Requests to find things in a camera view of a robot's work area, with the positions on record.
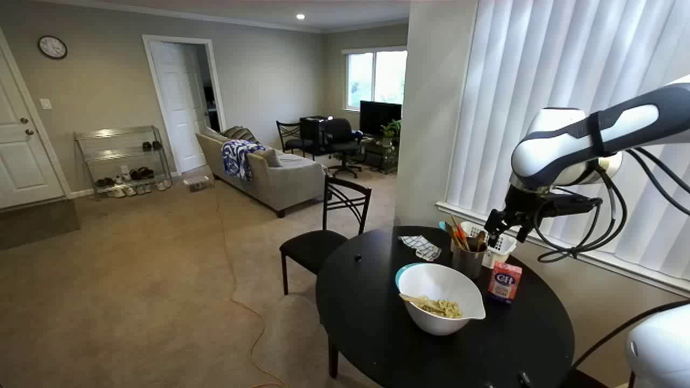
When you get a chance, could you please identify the black armchair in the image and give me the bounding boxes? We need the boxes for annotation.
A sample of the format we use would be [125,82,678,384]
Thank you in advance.
[274,118,319,160]

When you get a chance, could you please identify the round wall clock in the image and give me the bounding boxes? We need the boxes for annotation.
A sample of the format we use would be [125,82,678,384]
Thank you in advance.
[34,33,71,63]

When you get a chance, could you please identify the blue white patterned blanket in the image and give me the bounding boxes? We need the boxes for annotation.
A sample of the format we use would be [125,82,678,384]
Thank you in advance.
[220,138,266,180]

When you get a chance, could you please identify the green house plant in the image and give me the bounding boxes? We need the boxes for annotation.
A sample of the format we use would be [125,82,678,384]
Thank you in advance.
[378,118,403,147]

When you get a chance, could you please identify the bright living room window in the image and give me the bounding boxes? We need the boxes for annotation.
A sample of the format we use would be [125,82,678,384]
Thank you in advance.
[343,47,409,115]

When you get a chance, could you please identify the pink sugar carton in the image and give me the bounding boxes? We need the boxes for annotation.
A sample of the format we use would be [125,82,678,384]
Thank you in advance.
[486,261,527,306]

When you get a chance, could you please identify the red silicone spatula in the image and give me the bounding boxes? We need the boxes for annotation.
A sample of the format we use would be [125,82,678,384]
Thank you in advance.
[450,221,473,255]

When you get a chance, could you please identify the black office chair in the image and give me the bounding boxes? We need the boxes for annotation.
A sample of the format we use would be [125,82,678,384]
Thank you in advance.
[323,117,366,178]

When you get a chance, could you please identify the white plastic basket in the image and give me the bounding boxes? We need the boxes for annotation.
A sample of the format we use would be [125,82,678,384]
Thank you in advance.
[459,220,520,271]

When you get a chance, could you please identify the glass shoe shelf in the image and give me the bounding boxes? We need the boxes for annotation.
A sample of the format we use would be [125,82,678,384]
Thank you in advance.
[71,123,175,200]

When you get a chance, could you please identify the black desk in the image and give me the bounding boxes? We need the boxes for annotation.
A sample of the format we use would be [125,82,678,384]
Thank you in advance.
[297,115,333,158]

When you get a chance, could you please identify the metal utensil cup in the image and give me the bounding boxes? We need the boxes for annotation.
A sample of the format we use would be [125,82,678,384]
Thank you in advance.
[448,239,488,279]

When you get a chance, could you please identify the dark door mat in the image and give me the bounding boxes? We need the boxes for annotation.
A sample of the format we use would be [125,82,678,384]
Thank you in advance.
[0,195,82,251]

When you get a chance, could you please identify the white interior door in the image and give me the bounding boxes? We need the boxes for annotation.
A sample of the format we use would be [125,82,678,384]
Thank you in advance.
[149,38,207,175]

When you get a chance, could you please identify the black power cable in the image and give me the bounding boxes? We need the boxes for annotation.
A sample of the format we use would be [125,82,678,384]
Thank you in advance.
[569,297,690,370]

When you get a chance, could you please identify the thin orange floor cable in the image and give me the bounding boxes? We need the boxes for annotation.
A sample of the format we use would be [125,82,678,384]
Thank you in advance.
[214,190,290,388]

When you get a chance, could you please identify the white mixing bowl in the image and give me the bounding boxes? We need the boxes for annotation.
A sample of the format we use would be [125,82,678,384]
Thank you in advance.
[393,261,488,339]

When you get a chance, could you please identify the striped sofa pillow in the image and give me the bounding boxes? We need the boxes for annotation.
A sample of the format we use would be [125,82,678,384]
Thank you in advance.
[222,125,259,144]

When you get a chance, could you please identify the white panelled front door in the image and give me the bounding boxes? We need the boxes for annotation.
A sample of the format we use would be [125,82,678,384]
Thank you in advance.
[0,29,66,212]

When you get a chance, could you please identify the yellow macaroni pasta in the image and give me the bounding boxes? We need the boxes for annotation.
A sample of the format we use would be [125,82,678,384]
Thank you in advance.
[406,290,465,320]

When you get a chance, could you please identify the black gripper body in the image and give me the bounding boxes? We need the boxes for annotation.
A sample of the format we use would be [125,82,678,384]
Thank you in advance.
[502,184,560,227]

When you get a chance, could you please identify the black flat television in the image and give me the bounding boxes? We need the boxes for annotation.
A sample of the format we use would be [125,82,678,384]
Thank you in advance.
[359,99,403,138]

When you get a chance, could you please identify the grey sofa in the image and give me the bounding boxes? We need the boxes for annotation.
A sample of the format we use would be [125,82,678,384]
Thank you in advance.
[194,125,328,220]

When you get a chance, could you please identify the white vertical blinds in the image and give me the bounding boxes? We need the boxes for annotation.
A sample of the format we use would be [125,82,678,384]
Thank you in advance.
[437,0,690,289]

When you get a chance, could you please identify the white window sill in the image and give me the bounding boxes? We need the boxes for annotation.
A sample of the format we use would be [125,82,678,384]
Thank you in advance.
[436,200,690,297]

